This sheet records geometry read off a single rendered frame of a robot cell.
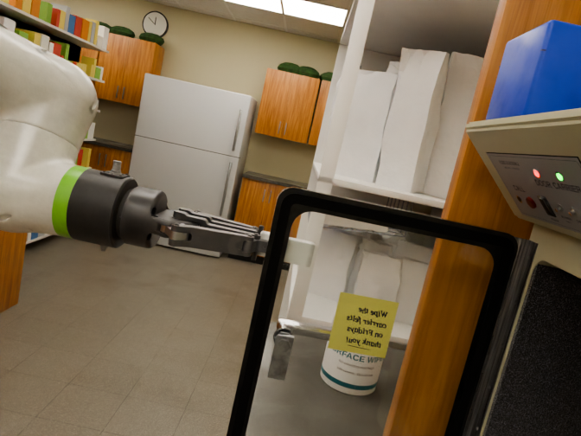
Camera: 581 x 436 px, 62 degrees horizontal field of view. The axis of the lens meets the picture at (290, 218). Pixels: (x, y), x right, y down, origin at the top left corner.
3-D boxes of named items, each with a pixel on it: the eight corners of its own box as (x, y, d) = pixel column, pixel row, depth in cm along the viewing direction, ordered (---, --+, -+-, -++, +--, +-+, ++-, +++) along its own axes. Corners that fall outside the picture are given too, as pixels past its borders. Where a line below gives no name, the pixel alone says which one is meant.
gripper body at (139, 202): (121, 188, 56) (198, 205, 56) (144, 182, 65) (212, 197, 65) (111, 249, 58) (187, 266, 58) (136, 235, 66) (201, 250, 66)
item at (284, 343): (284, 382, 59) (294, 339, 58) (266, 379, 59) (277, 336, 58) (284, 375, 61) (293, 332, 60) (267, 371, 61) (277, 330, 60)
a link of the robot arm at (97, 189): (93, 238, 67) (60, 253, 57) (106, 154, 65) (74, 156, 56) (137, 247, 67) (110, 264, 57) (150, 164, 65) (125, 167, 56)
